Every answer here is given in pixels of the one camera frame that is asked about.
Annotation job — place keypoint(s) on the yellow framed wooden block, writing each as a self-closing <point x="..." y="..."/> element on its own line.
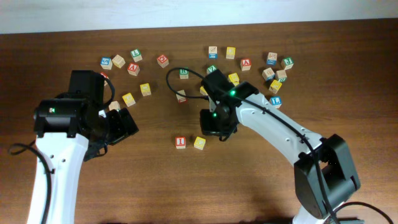
<point x="145" y="89"/>

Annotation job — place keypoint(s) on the red letter I block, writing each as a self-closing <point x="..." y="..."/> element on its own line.
<point x="180" y="142"/>

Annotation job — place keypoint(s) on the yellow letter C block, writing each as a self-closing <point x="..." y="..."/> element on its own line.
<point x="199" y="143"/>

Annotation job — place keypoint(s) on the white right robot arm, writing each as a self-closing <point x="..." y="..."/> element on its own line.
<point x="324" y="172"/>

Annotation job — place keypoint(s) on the wooden block green side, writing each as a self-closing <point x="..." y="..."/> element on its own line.
<point x="281" y="76"/>

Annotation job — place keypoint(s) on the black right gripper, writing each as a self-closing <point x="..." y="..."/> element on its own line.
<point x="208" y="129"/>

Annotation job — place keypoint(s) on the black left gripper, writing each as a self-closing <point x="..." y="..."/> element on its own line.
<point x="125" y="126"/>

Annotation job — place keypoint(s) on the green letter L block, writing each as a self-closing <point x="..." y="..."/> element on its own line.
<point x="136" y="55"/>

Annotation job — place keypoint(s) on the wooden block blue edge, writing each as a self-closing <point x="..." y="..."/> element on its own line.
<point x="268" y="74"/>

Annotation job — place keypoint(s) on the red letter a block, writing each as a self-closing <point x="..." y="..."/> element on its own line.
<point x="245" y="64"/>
<point x="133" y="69"/>

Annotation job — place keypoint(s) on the green letter R block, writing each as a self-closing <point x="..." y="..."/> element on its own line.
<point x="183" y="74"/>

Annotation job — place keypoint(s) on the yellow block upper centre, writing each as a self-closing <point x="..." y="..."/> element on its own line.
<point x="233" y="78"/>

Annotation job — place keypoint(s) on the plain wooden block top left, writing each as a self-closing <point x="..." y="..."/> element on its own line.
<point x="118" y="61"/>

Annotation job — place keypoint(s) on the blue letter G block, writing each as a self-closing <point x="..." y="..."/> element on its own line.
<point x="106" y="63"/>

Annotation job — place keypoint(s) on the yellow letter G block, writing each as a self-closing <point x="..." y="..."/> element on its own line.
<point x="129" y="99"/>

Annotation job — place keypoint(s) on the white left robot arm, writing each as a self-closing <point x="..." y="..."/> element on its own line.
<point x="59" y="161"/>

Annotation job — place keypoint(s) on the red number 6 block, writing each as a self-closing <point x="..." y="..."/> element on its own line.
<point x="106" y="77"/>

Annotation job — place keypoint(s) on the plain wooden K block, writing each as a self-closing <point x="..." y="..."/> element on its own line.
<point x="114" y="105"/>

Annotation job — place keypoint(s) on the wooden H block blue side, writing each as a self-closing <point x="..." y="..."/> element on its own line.
<point x="271" y="58"/>

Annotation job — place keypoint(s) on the green letter J block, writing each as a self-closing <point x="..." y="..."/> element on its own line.
<point x="287" y="63"/>

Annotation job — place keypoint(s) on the yellow block top row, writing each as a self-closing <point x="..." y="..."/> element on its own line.
<point x="230" y="53"/>

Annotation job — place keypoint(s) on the blue letter L block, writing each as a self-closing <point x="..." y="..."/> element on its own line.
<point x="275" y="101"/>

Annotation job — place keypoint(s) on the green letter Z block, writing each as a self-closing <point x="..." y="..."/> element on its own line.
<point x="211" y="69"/>

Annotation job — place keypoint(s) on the red letter Q block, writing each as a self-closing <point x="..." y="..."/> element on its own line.
<point x="163" y="60"/>

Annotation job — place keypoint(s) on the yellow block mid centre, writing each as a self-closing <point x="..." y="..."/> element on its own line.
<point x="203" y="91"/>

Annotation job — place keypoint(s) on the yellow block right cluster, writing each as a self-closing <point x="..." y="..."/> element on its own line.
<point x="275" y="86"/>

